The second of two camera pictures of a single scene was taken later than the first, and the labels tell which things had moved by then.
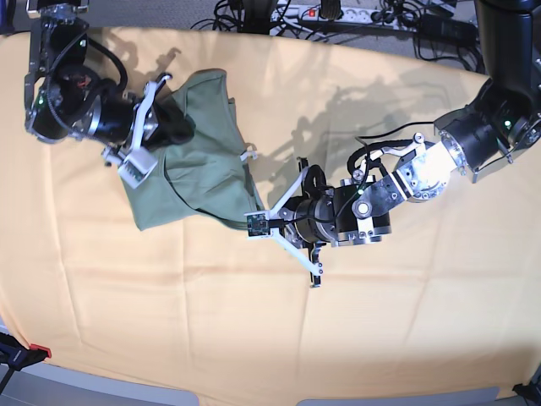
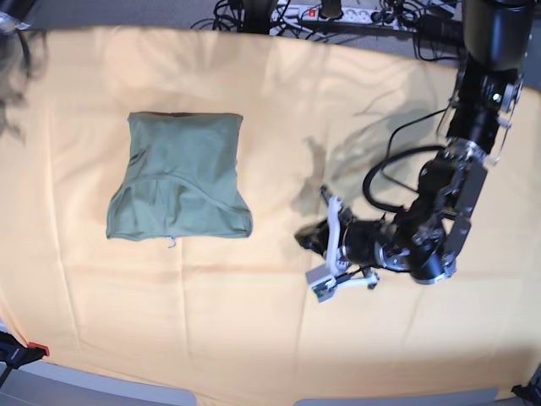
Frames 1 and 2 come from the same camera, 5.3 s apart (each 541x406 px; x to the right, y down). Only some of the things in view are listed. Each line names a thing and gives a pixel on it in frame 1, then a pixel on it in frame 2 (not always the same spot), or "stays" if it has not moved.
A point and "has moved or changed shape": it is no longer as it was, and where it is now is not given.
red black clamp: x=15 y=356 stays
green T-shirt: x=210 y=173 has moved or changed shape
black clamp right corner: x=531 y=392 stays
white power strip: x=314 y=13 stays
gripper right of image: x=302 y=224 → x=351 y=245
